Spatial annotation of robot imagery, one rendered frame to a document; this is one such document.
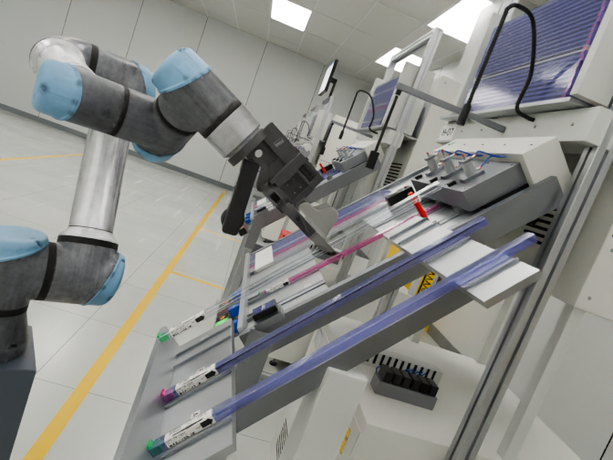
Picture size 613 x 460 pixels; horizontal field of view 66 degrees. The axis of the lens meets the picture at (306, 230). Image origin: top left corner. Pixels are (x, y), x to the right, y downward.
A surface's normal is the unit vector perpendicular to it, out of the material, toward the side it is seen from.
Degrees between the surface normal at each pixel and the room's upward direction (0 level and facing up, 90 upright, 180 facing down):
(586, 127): 90
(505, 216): 90
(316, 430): 90
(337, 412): 90
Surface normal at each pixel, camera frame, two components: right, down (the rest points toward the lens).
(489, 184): 0.10, 0.18
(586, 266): -0.93, -0.33
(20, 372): 0.51, 0.31
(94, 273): 0.64, -0.07
